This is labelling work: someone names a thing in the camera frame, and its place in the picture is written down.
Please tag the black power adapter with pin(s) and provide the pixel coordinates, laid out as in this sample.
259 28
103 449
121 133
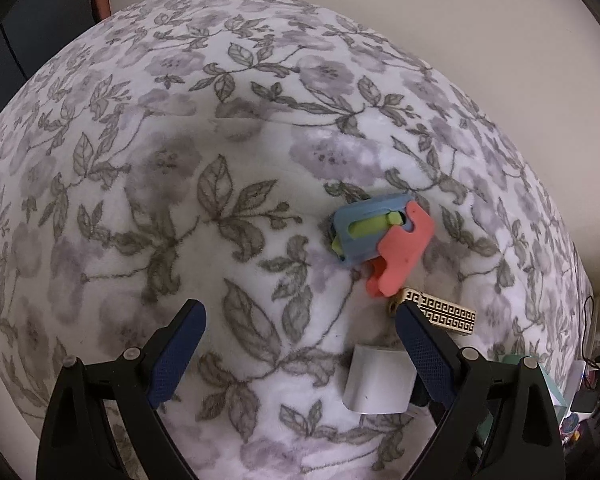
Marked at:
584 401

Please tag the floral printed blanket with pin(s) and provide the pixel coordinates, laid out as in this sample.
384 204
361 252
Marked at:
180 160

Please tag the white charger adapter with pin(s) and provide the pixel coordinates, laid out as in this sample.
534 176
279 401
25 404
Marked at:
377 377

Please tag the dark wardrobe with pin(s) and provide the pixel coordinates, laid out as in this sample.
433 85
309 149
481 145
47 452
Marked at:
25 15

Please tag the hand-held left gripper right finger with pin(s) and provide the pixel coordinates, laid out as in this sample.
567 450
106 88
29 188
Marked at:
425 355

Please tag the gold patterned lighter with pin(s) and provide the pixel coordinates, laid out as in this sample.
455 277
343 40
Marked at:
450 317

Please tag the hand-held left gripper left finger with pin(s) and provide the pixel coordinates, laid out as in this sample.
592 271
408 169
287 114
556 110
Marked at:
176 355

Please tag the colourful clutter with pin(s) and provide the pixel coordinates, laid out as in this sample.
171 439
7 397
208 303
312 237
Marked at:
572 427

